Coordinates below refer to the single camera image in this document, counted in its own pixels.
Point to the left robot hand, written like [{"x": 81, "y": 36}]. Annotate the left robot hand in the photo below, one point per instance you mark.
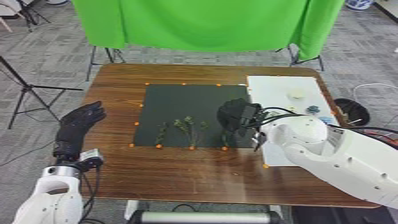
[{"x": 76, "y": 128}]

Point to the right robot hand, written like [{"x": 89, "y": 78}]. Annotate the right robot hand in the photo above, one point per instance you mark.
[{"x": 233, "y": 115}]

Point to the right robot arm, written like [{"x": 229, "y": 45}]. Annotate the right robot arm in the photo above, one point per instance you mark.
[{"x": 343, "y": 156}]

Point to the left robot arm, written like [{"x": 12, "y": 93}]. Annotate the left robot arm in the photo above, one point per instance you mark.
[{"x": 51, "y": 203}]

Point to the green sprig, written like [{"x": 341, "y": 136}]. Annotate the green sprig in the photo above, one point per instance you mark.
[
  {"x": 186, "y": 128},
  {"x": 160, "y": 133},
  {"x": 204, "y": 125}
]

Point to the dark mat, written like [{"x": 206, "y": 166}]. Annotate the dark mat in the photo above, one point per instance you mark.
[{"x": 177, "y": 106}]

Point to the white sheet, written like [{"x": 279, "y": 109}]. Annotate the white sheet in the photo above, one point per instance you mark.
[{"x": 284, "y": 88}]

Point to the white flower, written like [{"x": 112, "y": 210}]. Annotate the white flower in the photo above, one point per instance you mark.
[{"x": 296, "y": 94}]

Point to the blue flower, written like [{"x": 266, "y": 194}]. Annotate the blue flower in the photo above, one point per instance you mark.
[
  {"x": 325, "y": 119},
  {"x": 312, "y": 109}
]

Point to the black tripod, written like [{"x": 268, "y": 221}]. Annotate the black tripod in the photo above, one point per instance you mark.
[{"x": 26, "y": 90}]

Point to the black round bin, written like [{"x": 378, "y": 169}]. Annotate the black round bin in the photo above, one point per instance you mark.
[{"x": 352, "y": 111}]

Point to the black stand legs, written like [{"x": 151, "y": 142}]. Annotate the black stand legs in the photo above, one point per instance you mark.
[
  {"x": 302, "y": 56},
  {"x": 106, "y": 58}
]

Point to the pale grey bar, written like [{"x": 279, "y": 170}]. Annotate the pale grey bar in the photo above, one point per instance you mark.
[{"x": 206, "y": 217}]

